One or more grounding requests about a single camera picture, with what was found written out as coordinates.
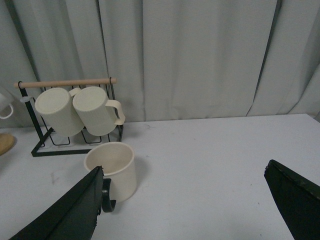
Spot black wire mug rack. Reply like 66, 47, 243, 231
13, 77, 118, 157

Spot cream mug with black handle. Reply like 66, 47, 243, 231
84, 142, 138, 213

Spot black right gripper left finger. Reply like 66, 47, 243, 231
11, 166, 104, 240

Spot white enamel mug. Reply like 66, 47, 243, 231
0, 86, 14, 120

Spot right cream ribbed mug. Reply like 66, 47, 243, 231
72, 86, 126, 136

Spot cream ribbed mug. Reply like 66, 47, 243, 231
35, 87, 85, 137
72, 86, 126, 136

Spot wooden mug tree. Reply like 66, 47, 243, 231
0, 133, 15, 156

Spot left cream ribbed mug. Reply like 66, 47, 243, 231
35, 87, 85, 137

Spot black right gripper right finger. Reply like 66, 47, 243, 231
264, 159, 320, 240

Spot grey curtain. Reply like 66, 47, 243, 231
0, 0, 320, 128

